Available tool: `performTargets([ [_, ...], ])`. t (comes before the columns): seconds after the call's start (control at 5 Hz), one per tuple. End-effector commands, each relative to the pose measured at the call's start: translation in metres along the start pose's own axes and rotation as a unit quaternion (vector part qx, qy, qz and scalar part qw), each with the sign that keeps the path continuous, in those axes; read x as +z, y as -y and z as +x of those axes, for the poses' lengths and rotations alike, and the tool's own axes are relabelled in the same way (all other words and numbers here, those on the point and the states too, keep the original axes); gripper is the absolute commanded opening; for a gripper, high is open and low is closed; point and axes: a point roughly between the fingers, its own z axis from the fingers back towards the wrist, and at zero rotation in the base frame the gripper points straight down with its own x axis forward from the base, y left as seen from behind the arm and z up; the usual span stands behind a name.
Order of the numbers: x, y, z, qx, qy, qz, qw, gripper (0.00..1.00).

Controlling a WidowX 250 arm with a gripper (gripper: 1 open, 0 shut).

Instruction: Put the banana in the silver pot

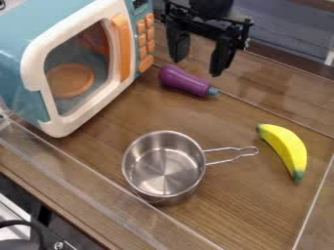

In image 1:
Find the blue white toy microwave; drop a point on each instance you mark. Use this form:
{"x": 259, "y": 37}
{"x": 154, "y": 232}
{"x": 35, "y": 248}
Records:
{"x": 108, "y": 34}

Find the clear acrylic right barrier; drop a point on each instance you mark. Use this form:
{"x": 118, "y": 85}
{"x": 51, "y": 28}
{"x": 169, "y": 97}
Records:
{"x": 317, "y": 231}

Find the clear acrylic barrier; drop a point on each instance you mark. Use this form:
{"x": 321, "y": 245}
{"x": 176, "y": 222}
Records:
{"x": 117, "y": 219}
{"x": 317, "y": 231}

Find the yellow toy banana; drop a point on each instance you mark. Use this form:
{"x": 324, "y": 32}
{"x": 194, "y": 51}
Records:
{"x": 289, "y": 147}

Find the orange microwave turntable plate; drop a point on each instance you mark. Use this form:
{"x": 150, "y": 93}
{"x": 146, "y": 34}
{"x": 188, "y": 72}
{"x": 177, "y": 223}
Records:
{"x": 70, "y": 79}

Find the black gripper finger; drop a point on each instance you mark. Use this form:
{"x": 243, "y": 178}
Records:
{"x": 222, "y": 55}
{"x": 178, "y": 41}

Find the purple toy eggplant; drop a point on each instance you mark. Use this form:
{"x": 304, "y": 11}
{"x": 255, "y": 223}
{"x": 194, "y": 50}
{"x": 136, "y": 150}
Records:
{"x": 176, "y": 78}

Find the clear acrylic front barrier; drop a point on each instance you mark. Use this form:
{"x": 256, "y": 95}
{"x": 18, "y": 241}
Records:
{"x": 117, "y": 219}

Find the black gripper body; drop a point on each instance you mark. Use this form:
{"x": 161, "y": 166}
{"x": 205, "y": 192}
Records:
{"x": 210, "y": 18}

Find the silver metal pot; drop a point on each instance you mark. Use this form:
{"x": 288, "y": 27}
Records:
{"x": 165, "y": 165}

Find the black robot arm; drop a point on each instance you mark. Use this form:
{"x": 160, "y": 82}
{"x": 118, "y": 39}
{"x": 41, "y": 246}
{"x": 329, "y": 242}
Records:
{"x": 212, "y": 19}

